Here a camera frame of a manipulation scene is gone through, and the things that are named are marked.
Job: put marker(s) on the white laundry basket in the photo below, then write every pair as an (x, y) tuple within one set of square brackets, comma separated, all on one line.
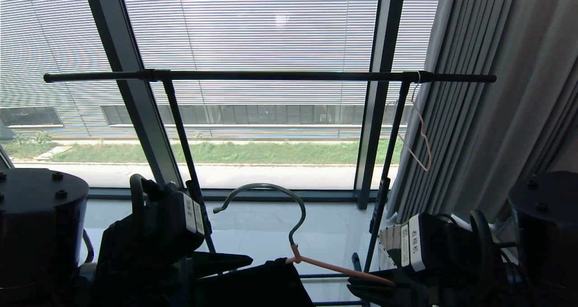
[(388, 241)]

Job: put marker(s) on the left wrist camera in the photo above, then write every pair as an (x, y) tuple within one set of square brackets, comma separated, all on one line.
[(176, 225)]

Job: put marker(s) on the window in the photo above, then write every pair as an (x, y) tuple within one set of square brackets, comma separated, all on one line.
[(271, 27)]

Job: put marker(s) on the black clothes rack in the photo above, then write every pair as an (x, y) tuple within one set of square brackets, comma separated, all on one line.
[(271, 76)]

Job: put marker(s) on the grey curtain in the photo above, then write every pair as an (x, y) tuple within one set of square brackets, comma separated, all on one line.
[(496, 72)]

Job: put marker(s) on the black garment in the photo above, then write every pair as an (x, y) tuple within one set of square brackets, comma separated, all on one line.
[(257, 286)]

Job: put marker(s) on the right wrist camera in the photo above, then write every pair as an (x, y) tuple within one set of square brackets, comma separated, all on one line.
[(433, 244)]

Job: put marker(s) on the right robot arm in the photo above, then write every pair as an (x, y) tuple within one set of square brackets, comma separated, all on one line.
[(546, 234)]

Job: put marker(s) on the pink clothes hanger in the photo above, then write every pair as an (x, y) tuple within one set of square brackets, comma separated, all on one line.
[(338, 268), (429, 155)]

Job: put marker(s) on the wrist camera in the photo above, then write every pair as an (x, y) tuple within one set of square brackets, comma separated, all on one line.
[(433, 244), (176, 225)]

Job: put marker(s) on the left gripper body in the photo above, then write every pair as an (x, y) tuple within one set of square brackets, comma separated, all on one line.
[(135, 280)]

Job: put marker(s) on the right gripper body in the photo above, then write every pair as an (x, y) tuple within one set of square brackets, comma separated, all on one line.
[(451, 293)]

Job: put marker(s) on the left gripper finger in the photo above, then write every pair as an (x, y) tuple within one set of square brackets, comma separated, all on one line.
[(216, 264)]

